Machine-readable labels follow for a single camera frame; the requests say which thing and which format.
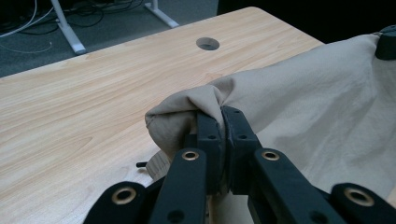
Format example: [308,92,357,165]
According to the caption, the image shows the white metal stand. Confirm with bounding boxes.
[50,0,180,56]

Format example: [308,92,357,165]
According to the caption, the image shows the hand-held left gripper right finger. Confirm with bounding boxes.
[220,105,263,196]

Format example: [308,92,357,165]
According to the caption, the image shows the white floor cable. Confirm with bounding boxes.
[0,0,54,39]

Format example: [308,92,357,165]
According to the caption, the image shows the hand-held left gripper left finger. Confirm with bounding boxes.
[183,111,226,196]

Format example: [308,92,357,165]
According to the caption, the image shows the black floor cables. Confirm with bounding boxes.
[0,0,146,35]

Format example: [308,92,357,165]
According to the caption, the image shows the beige shorts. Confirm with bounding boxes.
[144,32,396,224]

